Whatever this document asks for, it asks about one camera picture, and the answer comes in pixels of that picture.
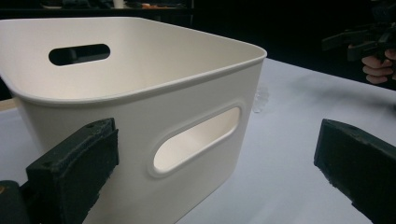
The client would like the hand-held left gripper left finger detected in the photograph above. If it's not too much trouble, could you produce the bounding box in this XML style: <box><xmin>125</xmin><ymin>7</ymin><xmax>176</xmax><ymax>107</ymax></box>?
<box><xmin>25</xmin><ymin>117</ymin><xmax>120</xmax><ymax>224</ymax></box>

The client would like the small clear plastic object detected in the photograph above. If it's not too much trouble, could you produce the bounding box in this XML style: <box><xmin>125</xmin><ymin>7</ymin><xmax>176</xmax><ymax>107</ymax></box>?
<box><xmin>251</xmin><ymin>85</ymin><xmax>270</xmax><ymax>115</ymax></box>

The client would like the white table mat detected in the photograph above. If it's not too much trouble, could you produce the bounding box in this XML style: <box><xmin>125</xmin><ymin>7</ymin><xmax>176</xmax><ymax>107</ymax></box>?
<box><xmin>0</xmin><ymin>58</ymin><xmax>396</xmax><ymax>224</ymax></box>

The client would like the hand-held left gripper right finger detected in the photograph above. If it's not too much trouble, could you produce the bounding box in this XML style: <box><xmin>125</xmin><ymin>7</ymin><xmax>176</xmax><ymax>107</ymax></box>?
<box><xmin>313</xmin><ymin>119</ymin><xmax>396</xmax><ymax>224</ymax></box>

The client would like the white plastic storage bin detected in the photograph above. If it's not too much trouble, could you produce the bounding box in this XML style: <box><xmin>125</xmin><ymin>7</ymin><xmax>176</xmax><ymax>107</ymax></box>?
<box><xmin>0</xmin><ymin>16</ymin><xmax>268</xmax><ymax>224</ymax></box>

